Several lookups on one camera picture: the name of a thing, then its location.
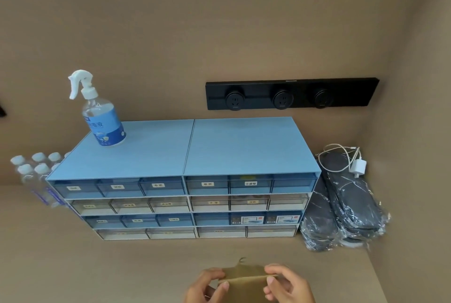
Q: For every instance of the person's left hand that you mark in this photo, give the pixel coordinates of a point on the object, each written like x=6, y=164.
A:
x=199, y=288

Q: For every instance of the person's right hand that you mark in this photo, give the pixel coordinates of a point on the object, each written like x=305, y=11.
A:
x=296, y=287

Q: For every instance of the person's left thumb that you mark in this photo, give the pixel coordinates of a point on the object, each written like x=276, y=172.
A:
x=223, y=287

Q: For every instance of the person's right thumb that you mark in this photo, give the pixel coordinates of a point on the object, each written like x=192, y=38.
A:
x=272, y=281

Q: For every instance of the khaki cloth pouch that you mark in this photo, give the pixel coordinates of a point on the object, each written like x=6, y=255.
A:
x=246, y=274

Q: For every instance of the grey slippers in plastic wrap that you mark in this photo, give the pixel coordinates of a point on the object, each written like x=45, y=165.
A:
x=352, y=197
x=319, y=221

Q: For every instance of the blue drawer organiser unit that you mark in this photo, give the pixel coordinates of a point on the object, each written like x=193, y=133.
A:
x=246, y=161
x=119, y=172

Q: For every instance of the white charger plug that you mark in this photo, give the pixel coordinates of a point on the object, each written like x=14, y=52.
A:
x=359, y=167

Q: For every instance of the black round socket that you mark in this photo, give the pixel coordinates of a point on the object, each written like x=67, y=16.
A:
x=235, y=99
x=322, y=98
x=282, y=98

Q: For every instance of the clear spray bottle blue label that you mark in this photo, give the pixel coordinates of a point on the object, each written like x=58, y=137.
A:
x=102, y=119

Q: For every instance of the cluster of clear water bottles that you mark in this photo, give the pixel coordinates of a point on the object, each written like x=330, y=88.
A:
x=35, y=176

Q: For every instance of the black wall power track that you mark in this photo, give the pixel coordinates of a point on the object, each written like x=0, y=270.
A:
x=292, y=93

